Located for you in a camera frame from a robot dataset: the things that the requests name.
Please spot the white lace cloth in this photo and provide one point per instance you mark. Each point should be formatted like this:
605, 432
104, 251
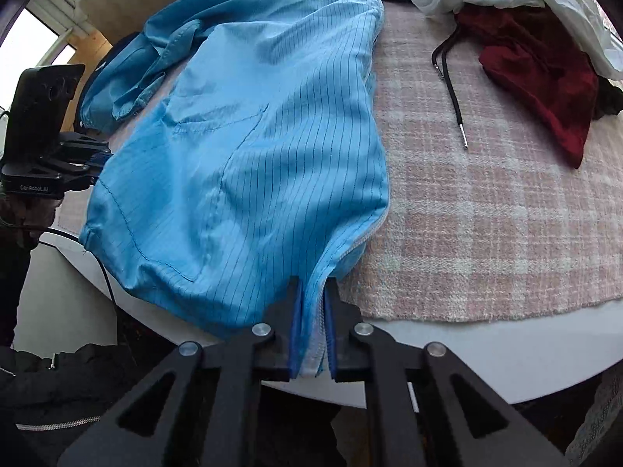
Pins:
598, 428

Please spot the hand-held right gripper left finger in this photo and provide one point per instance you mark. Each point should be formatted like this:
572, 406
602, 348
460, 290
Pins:
294, 331

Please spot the pine wood board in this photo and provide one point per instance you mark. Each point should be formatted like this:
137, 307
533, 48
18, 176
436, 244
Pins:
85, 53

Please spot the blue striped jacket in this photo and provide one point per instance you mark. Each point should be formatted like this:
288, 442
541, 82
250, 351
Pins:
253, 155

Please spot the pink plaid blanket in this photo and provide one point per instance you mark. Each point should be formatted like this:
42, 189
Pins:
486, 228

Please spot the person's left hand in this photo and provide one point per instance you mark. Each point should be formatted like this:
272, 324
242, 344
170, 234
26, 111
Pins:
24, 219

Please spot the dark cloth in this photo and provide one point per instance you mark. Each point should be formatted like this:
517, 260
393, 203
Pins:
611, 99

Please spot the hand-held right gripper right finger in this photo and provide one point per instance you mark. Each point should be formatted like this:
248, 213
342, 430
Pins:
331, 335

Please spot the person's black zipped jacket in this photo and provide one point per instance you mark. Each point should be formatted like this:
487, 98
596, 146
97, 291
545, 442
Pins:
58, 384

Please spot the large light wooden board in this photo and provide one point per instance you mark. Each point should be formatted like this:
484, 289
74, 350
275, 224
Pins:
126, 5

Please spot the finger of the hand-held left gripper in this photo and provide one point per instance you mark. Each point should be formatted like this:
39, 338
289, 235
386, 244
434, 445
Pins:
82, 170
82, 143

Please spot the dark red garment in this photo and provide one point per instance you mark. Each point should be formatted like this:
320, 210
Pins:
540, 58

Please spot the white window frame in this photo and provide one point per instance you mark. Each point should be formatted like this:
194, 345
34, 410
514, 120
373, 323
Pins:
44, 24

